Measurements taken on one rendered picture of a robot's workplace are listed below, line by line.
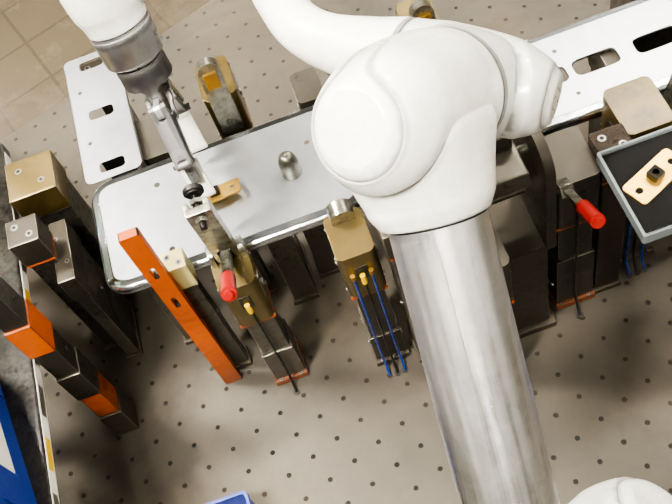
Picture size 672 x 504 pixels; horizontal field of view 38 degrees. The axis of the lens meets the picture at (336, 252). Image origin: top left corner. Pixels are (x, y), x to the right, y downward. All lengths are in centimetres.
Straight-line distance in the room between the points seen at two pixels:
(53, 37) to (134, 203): 192
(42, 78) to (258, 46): 134
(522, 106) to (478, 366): 27
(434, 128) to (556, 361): 88
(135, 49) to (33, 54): 210
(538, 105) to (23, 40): 269
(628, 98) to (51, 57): 232
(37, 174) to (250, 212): 36
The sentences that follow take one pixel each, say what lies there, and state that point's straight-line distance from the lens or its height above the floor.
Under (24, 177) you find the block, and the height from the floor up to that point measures 106.
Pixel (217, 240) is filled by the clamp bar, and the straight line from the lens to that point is 137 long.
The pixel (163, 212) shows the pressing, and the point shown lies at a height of 100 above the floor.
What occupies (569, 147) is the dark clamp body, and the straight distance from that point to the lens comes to 142.
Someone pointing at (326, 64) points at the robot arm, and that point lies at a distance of 114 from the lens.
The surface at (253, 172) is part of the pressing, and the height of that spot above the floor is 100.
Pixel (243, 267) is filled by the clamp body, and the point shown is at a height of 105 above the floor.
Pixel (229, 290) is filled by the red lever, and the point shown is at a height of 115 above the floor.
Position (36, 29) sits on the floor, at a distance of 354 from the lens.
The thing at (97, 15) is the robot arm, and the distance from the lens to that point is 135.
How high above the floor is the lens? 224
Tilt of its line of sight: 58 degrees down
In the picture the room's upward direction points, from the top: 21 degrees counter-clockwise
